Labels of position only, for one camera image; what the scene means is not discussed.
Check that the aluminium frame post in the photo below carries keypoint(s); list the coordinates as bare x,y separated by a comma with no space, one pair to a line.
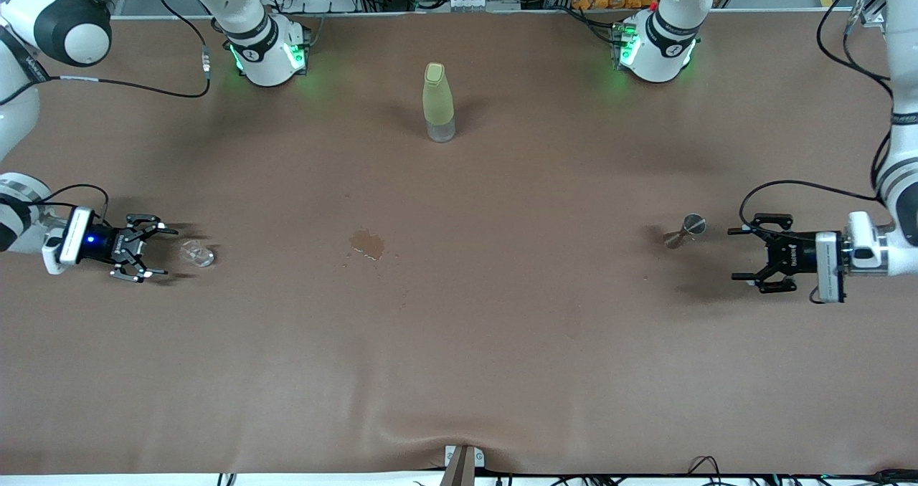
871,14
462,468

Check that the brown table mat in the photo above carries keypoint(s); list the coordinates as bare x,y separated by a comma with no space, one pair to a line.
459,328

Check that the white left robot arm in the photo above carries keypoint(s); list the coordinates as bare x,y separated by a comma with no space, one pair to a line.
663,49

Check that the spilled liquid puddle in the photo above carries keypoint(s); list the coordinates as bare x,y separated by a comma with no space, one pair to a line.
367,244

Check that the long white socket strip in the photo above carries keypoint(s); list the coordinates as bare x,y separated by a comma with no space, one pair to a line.
466,2

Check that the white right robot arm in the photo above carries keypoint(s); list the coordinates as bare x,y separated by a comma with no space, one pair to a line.
237,6

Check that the clear glass flask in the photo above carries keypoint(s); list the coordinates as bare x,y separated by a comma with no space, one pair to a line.
199,255

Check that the green sleeved glass bottle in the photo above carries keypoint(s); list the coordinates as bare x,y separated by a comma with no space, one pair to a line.
437,95

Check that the steel double-cone jigger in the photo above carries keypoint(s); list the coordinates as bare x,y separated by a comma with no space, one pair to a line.
693,224

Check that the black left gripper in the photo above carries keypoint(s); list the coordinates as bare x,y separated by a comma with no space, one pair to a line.
797,252

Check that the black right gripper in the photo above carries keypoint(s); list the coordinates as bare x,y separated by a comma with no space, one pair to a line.
102,244

